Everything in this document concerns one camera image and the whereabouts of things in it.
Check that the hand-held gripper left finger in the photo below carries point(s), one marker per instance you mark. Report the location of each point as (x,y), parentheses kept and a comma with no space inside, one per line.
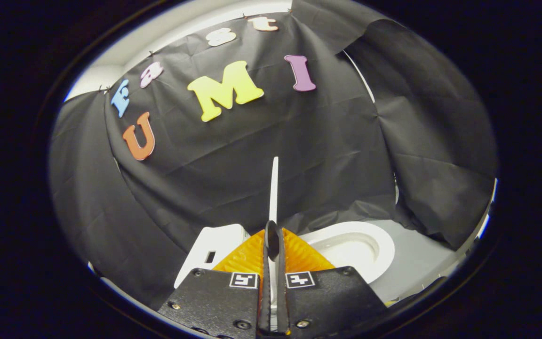
(214,301)

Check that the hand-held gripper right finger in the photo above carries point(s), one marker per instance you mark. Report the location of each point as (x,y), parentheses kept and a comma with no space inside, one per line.
(332,301)

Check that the black lid pull tab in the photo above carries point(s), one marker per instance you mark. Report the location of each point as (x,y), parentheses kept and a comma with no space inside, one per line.
(268,235)

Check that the white toilet lid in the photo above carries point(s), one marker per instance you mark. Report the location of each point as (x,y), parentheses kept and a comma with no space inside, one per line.
(274,188)

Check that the white toilet with tank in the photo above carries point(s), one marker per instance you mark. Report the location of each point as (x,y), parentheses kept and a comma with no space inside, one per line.
(346,245)

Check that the black backdrop cloth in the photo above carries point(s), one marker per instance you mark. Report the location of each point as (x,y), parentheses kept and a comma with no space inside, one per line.
(252,155)

